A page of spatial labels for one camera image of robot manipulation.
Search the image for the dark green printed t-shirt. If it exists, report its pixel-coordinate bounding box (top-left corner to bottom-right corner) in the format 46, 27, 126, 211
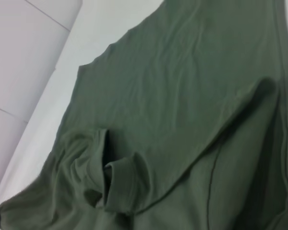
0, 0, 288, 230

